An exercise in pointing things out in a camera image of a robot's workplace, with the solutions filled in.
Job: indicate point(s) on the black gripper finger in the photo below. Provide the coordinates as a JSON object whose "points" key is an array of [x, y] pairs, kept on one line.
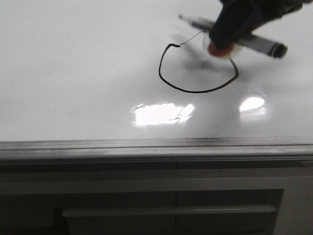
{"points": [[240, 17]]}

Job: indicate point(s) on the red round magnet taped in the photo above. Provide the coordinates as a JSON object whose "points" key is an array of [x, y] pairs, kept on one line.
{"points": [[227, 52]]}

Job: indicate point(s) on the white whiteboard marker pen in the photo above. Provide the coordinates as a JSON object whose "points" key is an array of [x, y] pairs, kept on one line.
{"points": [[256, 43]]}

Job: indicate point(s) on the white whiteboard with metal frame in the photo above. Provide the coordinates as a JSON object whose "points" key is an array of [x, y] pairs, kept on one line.
{"points": [[125, 80]]}

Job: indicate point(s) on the grey cabinet with handle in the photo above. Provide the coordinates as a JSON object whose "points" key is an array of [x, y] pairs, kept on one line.
{"points": [[204, 198]]}

